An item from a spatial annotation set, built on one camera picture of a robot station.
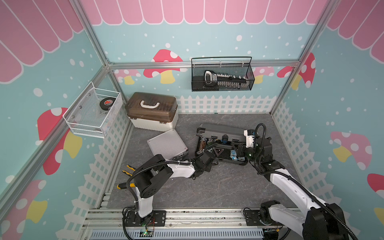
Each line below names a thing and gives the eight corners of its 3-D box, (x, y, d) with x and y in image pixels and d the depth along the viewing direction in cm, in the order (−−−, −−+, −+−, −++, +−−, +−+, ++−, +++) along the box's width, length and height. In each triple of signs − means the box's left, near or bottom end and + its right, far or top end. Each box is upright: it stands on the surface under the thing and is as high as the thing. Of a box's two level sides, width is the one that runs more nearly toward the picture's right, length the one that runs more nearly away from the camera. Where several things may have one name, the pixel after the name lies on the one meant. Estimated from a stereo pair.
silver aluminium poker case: (162, 169, 92) (160, 165, 88) (149, 145, 104) (146, 140, 99) (189, 154, 99) (188, 149, 95) (173, 132, 110) (172, 128, 106)
